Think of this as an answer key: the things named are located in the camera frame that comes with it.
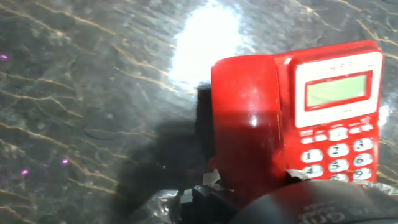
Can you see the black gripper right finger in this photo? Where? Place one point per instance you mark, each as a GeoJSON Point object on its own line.
{"type": "Point", "coordinates": [326, 202]}

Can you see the red telephone handset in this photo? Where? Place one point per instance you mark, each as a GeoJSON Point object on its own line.
{"type": "Point", "coordinates": [245, 124]}

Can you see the red telephone base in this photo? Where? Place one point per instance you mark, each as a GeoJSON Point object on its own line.
{"type": "Point", "coordinates": [335, 118]}

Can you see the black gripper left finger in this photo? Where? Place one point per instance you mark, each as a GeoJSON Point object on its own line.
{"type": "Point", "coordinates": [208, 205]}

